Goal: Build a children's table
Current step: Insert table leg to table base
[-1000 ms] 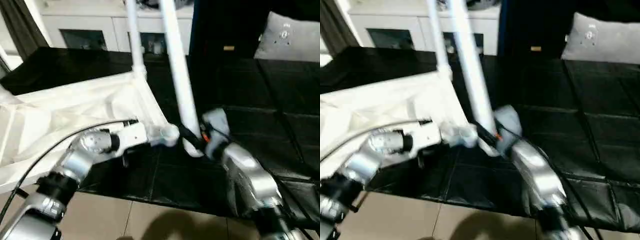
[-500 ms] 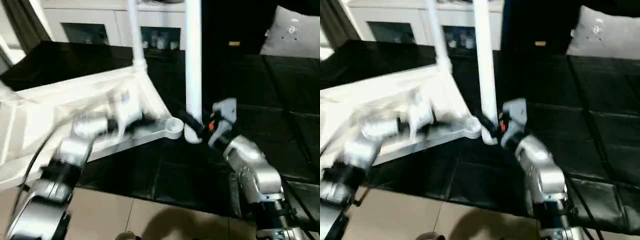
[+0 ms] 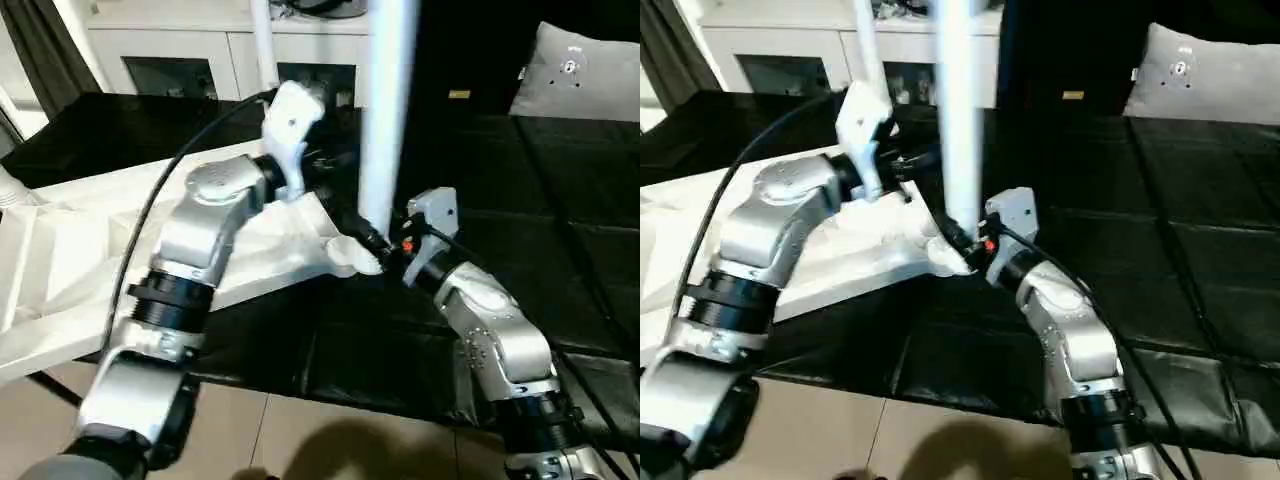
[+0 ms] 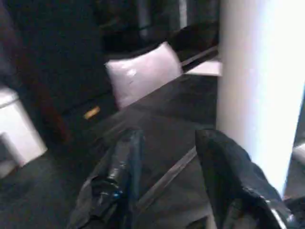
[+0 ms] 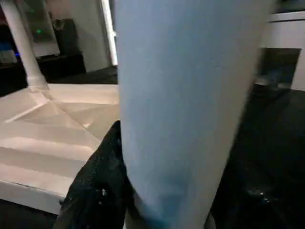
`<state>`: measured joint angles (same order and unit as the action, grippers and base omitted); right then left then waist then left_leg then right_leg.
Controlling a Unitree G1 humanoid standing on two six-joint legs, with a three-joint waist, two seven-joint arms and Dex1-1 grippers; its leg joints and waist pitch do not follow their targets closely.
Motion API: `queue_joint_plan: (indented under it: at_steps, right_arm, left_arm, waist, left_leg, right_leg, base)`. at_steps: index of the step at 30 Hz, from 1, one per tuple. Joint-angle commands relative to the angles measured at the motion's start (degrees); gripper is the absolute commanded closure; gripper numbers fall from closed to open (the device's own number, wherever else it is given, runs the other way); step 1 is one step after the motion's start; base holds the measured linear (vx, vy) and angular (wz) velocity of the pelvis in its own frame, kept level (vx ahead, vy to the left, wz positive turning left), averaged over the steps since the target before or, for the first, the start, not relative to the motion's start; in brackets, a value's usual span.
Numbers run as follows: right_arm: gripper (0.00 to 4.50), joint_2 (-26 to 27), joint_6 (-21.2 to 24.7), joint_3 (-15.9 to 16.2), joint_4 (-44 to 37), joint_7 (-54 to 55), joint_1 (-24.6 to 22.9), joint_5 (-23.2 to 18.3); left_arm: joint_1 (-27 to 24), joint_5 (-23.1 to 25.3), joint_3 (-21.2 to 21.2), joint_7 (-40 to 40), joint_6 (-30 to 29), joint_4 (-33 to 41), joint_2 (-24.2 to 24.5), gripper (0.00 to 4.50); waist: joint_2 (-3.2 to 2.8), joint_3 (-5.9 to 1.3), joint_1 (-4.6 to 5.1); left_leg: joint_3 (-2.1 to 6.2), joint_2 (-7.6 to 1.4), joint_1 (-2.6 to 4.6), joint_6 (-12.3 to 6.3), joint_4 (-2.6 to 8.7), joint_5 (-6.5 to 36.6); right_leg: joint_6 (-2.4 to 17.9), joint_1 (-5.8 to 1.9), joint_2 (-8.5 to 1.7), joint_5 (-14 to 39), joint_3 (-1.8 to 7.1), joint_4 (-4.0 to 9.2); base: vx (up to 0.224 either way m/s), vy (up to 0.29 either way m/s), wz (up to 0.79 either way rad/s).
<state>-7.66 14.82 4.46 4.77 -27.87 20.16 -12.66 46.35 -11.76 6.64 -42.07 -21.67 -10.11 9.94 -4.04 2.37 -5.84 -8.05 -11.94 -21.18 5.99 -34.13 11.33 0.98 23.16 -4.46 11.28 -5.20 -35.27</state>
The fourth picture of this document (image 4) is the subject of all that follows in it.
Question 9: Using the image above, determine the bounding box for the light grey pillow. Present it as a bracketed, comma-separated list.
[104, 42, 184, 111]

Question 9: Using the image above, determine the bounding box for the small yellow label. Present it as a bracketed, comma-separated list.
[83, 107, 101, 120]

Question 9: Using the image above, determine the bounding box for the white flat board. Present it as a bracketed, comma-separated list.
[185, 58, 223, 78]

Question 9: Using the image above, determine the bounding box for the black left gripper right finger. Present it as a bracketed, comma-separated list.
[194, 127, 297, 229]

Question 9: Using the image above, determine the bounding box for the white plastic table leg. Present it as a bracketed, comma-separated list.
[216, 0, 305, 197]

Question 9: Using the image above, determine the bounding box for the black work mat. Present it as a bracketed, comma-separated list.
[0, 72, 305, 229]

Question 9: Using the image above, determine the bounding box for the white glass-door cabinet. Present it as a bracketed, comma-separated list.
[0, 86, 48, 178]

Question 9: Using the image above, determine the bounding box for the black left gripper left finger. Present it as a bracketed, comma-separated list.
[66, 128, 146, 229]

